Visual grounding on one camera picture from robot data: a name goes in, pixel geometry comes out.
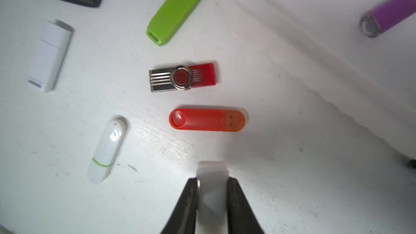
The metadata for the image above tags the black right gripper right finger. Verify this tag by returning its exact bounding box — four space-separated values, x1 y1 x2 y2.
226 177 264 234

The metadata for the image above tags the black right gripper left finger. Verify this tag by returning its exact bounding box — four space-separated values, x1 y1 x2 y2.
161 178 198 234

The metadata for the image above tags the white clear usb drive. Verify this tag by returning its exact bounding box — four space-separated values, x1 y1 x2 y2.
196 161 229 234

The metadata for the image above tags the white green-band usb drive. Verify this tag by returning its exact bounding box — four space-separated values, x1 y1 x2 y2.
87 118 127 184

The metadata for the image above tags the dark purple usb drive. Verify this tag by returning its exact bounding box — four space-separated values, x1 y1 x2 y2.
360 0 416 38

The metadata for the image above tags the red translucent usb drive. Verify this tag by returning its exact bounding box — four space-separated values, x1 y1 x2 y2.
169 108 246 132

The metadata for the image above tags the red black swivel usb drive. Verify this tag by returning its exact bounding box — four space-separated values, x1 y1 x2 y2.
149 63 217 93

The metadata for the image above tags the white storage box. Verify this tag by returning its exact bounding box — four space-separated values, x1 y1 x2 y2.
223 0 416 158

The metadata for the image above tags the green usb drive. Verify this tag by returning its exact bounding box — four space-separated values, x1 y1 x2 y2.
146 0 201 46

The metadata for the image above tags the black binder clip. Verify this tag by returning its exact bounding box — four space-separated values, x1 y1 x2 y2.
407 159 416 169

